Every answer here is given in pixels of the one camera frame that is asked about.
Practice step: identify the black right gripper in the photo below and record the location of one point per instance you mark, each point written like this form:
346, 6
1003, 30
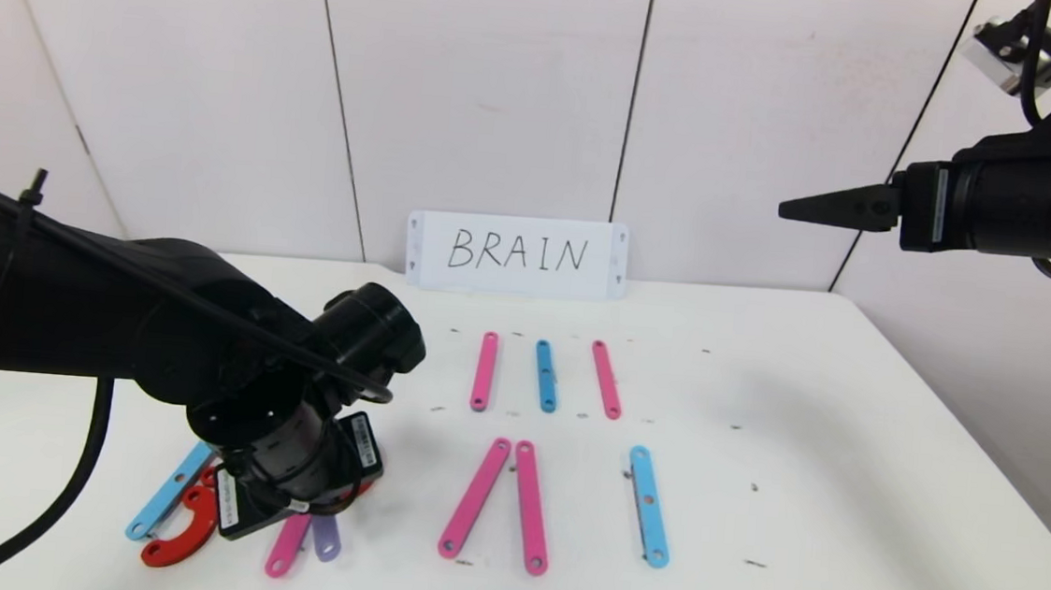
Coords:
928, 209

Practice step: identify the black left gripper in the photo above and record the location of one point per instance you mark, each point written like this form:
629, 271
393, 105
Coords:
238, 513

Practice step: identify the long pink bar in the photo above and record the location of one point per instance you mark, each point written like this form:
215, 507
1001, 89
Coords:
475, 497
285, 548
484, 371
530, 508

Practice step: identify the short purple bar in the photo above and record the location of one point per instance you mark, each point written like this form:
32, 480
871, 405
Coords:
326, 542

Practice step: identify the small red curved piece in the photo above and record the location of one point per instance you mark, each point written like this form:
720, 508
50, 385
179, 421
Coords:
367, 486

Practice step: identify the narrow pink bar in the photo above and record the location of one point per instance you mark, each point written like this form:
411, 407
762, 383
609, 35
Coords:
606, 381

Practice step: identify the dark blue bar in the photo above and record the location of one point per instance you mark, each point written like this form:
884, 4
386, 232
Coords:
545, 376

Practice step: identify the white BRAIN sign card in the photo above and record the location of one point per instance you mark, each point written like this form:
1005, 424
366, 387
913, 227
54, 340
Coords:
519, 255

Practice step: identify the large red curved piece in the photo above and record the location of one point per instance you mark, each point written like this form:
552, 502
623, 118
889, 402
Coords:
208, 476
187, 540

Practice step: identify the long light blue bar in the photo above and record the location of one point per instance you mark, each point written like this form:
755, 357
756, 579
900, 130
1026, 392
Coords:
648, 508
154, 510

